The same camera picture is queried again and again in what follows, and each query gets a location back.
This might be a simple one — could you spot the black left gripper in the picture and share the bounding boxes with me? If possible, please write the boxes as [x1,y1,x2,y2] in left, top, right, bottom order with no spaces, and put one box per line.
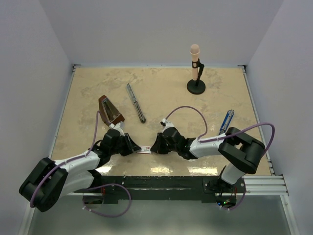
[110,133,141,156]

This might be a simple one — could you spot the red white staple box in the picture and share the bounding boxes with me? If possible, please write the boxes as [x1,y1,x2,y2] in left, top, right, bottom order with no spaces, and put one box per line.
[137,146,152,154]

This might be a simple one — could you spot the grey stapler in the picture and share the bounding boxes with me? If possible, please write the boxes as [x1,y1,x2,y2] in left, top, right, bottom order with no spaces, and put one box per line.
[126,83,146,123]

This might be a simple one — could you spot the blue stapler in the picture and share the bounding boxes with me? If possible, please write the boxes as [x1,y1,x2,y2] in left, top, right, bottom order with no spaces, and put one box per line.
[219,110,234,135]

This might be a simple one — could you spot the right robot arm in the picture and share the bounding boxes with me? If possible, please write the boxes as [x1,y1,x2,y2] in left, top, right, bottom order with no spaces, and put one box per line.
[151,127,265,192]

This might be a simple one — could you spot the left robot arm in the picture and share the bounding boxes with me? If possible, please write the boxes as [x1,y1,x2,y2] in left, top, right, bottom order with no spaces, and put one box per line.
[19,129,141,212]

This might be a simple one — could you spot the brown wooden metronome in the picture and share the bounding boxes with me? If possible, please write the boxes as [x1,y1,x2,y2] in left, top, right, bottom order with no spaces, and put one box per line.
[98,95,125,126]

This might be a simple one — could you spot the beige microphone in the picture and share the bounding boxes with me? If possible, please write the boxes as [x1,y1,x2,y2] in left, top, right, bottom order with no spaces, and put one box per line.
[190,44,200,81]

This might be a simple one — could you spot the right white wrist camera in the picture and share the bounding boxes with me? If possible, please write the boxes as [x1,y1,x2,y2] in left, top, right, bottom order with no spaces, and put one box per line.
[160,118,174,130]

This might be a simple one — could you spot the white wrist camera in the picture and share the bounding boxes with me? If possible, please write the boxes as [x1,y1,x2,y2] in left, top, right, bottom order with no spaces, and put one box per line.
[160,118,174,130]
[109,121,125,135]

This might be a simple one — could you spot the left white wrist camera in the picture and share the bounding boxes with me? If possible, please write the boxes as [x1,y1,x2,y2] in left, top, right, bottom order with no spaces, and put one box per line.
[109,121,125,135]

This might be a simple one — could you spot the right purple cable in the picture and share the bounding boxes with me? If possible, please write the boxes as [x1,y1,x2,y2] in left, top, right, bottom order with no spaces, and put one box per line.
[163,105,276,169]

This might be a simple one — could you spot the purple cable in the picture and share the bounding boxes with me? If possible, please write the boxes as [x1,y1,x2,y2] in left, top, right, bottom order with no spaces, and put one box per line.
[29,111,113,209]
[163,105,276,169]

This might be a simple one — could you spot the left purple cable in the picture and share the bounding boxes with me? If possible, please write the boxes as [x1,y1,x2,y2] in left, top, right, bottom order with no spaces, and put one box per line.
[29,111,113,209]

